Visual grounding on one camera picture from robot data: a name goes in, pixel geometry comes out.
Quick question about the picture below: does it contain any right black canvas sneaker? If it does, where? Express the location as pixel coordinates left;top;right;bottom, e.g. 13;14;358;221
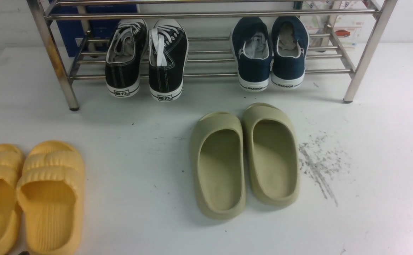
148;19;190;102

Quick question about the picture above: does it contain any olive green slipper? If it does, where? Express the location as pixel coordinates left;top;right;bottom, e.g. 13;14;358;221
242;103;300;208
189;112;246;221

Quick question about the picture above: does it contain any right olive green slipper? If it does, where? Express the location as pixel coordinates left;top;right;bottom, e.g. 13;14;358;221
242;103;300;208

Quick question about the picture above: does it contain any colourful printed poster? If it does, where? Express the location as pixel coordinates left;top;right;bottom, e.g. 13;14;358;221
294;0;368;50

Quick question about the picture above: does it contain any navy slip-on shoe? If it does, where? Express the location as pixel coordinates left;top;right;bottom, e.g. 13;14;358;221
270;16;310;89
229;17;272;92

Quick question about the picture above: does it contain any blue box behind rack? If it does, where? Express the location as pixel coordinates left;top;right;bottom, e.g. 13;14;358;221
46;0;139;57

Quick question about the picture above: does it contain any black canvas sneaker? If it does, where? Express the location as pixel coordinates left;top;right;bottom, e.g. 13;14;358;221
105;19;148;98
148;19;190;102

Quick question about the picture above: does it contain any left olive green slipper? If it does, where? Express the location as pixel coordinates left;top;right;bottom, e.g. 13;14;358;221
189;112;246;221

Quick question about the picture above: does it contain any stainless steel shoe rack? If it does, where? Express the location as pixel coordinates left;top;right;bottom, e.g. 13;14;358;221
27;0;397;111

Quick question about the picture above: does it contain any left black canvas sneaker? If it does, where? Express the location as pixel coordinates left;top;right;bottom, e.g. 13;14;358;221
105;19;148;98

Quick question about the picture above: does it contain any right yellow slipper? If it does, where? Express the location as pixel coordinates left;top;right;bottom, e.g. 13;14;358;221
16;140;85;255

